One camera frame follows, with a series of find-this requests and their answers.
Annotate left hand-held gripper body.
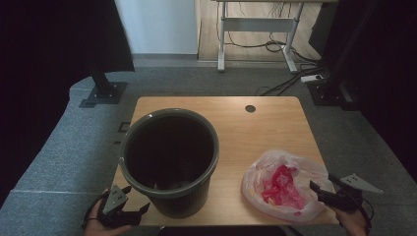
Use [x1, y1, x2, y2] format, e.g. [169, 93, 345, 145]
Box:
[97, 185, 142, 229]

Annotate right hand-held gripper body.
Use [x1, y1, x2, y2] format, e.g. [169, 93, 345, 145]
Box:
[323, 173, 383, 212]

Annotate translucent plastic bag red print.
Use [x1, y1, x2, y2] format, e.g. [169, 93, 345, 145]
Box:
[241, 149, 336, 224]

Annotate dark green trash bin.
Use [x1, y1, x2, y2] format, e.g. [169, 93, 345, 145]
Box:
[118, 107, 220, 220]

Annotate person's right hand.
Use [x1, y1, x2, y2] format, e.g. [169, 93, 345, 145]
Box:
[332, 205, 368, 236]

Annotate person's left hand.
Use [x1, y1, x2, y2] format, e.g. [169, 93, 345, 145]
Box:
[84, 189, 132, 236]

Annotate black metal stand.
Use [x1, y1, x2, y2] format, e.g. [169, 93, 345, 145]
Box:
[307, 0, 360, 112]
[78, 64, 128, 109]

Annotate white power strip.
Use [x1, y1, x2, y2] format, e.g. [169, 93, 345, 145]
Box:
[300, 74, 325, 84]

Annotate black curtain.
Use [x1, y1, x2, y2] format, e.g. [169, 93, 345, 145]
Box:
[0, 0, 136, 201]
[309, 0, 417, 185]

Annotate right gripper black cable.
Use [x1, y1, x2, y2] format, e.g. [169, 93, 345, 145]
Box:
[359, 197, 376, 236]

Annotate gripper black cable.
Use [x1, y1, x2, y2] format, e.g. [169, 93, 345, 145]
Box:
[81, 193, 110, 230]
[359, 197, 376, 236]

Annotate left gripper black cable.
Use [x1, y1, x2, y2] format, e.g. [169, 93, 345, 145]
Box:
[81, 193, 110, 230]

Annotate black floor cables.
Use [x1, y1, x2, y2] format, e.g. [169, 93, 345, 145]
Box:
[255, 38, 328, 97]

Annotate white desk frame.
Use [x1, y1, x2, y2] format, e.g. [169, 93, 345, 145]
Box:
[210, 0, 338, 74]

